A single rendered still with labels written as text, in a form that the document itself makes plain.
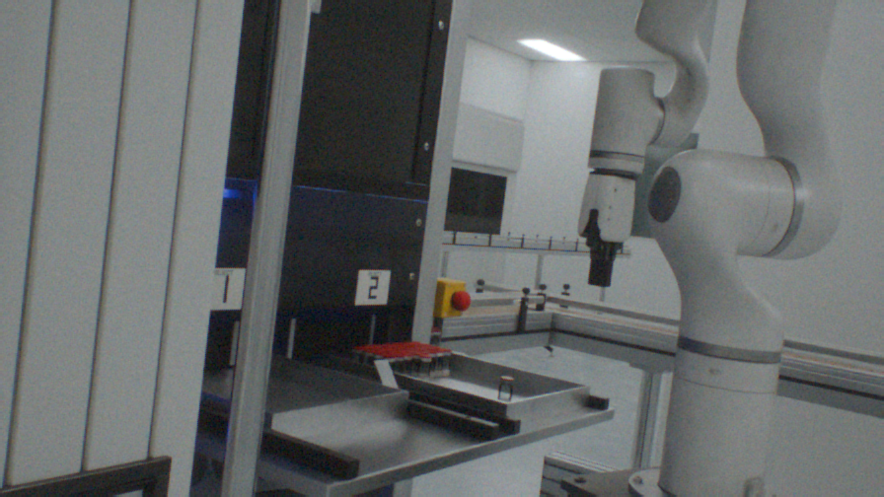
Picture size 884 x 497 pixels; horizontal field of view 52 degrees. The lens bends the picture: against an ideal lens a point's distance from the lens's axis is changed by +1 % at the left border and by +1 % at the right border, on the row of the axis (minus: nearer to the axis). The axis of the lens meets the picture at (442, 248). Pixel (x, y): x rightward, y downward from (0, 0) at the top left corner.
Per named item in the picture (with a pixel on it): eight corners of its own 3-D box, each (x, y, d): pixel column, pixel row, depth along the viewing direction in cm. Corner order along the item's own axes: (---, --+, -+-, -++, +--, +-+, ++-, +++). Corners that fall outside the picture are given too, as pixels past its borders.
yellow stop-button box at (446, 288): (412, 312, 180) (417, 276, 179) (434, 311, 186) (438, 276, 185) (443, 319, 175) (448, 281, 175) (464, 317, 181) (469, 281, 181)
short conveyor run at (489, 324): (389, 368, 180) (399, 289, 179) (331, 352, 189) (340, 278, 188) (553, 347, 236) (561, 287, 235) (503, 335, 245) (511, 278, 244)
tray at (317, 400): (96, 382, 125) (99, 356, 125) (241, 366, 146) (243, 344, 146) (269, 444, 106) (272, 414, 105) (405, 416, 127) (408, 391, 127)
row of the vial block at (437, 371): (376, 383, 146) (380, 354, 145) (441, 373, 160) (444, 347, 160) (387, 386, 144) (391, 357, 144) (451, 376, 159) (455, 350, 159)
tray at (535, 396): (327, 376, 147) (329, 355, 146) (422, 364, 168) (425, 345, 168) (504, 428, 127) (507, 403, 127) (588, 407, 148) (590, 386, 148)
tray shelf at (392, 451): (61, 398, 121) (62, 385, 121) (391, 360, 178) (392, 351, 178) (326, 503, 94) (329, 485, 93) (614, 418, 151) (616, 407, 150)
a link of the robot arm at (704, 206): (803, 365, 106) (833, 162, 105) (667, 355, 100) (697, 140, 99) (737, 345, 118) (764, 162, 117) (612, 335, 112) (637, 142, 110)
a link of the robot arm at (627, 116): (630, 159, 145) (579, 151, 142) (641, 76, 145) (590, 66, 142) (659, 159, 138) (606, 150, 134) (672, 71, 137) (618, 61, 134)
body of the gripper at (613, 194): (606, 170, 146) (597, 239, 147) (577, 163, 138) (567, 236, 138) (650, 174, 142) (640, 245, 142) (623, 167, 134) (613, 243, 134)
